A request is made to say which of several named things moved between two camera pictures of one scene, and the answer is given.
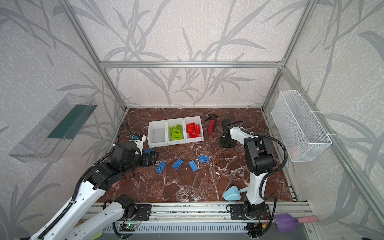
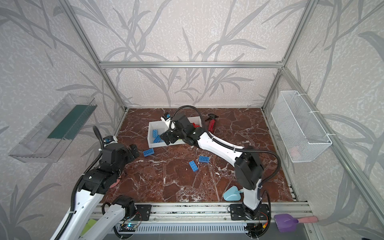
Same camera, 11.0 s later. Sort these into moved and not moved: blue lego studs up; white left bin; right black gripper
Moved: right black gripper
Not moved: blue lego studs up; white left bin
